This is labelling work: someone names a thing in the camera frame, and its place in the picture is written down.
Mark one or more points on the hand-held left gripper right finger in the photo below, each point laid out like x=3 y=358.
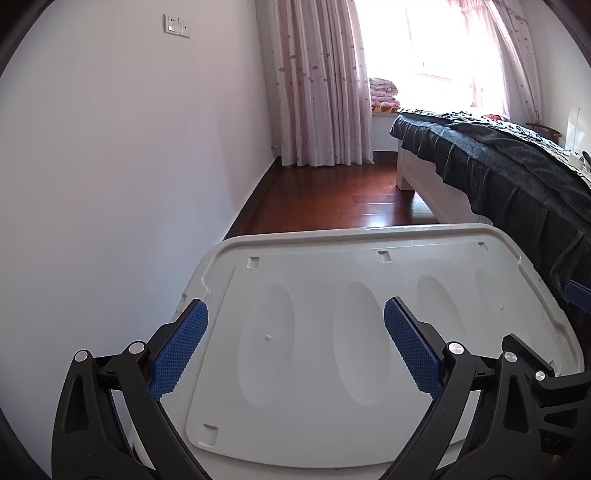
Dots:
x=413 y=346

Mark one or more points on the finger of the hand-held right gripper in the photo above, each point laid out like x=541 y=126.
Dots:
x=579 y=293
x=568 y=401

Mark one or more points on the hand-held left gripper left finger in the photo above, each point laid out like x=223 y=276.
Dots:
x=178 y=350

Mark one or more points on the grey plastic storage box lid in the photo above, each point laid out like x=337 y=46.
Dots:
x=323 y=369

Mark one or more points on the bed with dark blanket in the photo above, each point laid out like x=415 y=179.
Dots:
x=508 y=170

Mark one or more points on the white headboard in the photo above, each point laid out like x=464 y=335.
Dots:
x=579 y=134

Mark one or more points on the brown wooden furniture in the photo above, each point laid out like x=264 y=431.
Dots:
x=545 y=128

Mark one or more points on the yellow patterned cloth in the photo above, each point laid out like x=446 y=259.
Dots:
x=383 y=109

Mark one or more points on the pink patterned curtain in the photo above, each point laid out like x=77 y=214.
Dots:
x=318 y=83
x=519 y=60

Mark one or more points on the stack of folded pink quilts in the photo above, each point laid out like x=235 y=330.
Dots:
x=383 y=92

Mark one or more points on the bright window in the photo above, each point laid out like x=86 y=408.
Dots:
x=429 y=41

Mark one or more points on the white bed frame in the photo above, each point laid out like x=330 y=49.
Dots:
x=429 y=189

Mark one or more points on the white wall switch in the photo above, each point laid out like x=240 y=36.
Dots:
x=185 y=28
x=171 y=24

